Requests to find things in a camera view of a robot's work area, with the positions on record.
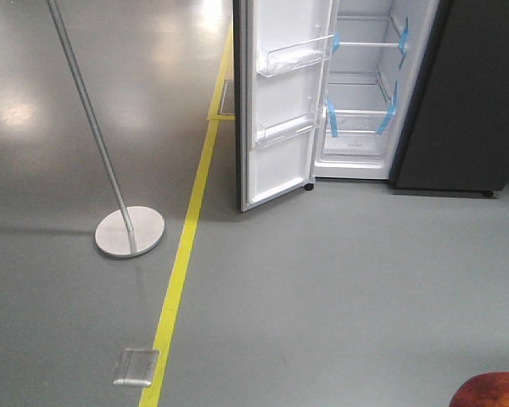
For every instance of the red yellow apple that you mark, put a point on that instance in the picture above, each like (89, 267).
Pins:
(487, 389)

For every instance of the fridge door with white lining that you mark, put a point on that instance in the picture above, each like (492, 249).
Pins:
(267, 173)

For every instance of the dark grey fridge body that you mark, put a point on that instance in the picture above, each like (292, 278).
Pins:
(418, 95)

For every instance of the clear lower door bin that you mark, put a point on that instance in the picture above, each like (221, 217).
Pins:
(265, 136)

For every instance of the silver floor lamp stand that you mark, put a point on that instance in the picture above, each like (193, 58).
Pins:
(130, 231)

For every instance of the metal floor socket plate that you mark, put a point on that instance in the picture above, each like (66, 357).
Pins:
(136, 367)

